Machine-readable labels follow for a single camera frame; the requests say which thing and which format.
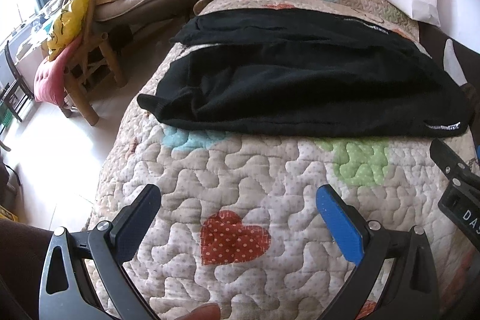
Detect black pants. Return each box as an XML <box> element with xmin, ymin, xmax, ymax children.
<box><xmin>137</xmin><ymin>9</ymin><xmax>473</xmax><ymax>137</ymax></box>

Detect operator fingertip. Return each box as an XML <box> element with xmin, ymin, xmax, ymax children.
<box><xmin>176</xmin><ymin>304</ymin><xmax>221</xmax><ymax>320</ymax></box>

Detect quilted heart pattern bedspread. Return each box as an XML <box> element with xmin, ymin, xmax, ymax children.
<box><xmin>89</xmin><ymin>0</ymin><xmax>479</xmax><ymax>319</ymax></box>

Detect dark chair by window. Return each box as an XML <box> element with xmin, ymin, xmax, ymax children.
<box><xmin>1</xmin><ymin>41</ymin><xmax>34</xmax><ymax>123</ymax></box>

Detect pink cushion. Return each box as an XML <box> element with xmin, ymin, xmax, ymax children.
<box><xmin>33</xmin><ymin>35</ymin><xmax>82</xmax><ymax>107</ymax></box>

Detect wooden chair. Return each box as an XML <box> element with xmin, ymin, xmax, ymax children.
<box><xmin>61</xmin><ymin>0</ymin><xmax>127</xmax><ymax>126</ymax></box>

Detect yellow plastic bag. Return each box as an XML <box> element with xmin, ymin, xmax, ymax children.
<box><xmin>47</xmin><ymin>0</ymin><xmax>89</xmax><ymax>61</ymax></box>

